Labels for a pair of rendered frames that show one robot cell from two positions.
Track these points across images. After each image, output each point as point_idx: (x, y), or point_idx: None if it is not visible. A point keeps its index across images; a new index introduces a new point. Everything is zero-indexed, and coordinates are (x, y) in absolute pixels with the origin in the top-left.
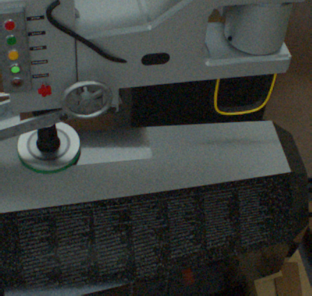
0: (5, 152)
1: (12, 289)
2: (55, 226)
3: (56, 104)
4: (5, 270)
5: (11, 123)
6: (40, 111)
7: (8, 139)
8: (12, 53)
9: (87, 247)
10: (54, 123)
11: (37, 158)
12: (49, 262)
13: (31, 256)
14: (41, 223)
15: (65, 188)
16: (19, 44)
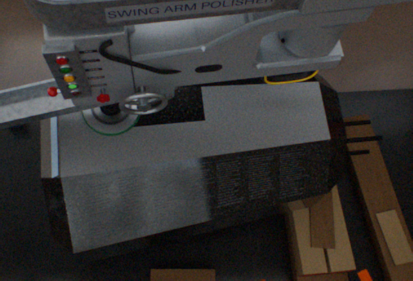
0: None
1: (78, 236)
2: (117, 185)
3: (115, 99)
4: (72, 221)
5: None
6: None
7: None
8: (67, 77)
9: (145, 201)
10: (115, 103)
11: (100, 121)
12: (112, 213)
13: (96, 209)
14: (104, 183)
15: (126, 151)
16: (73, 71)
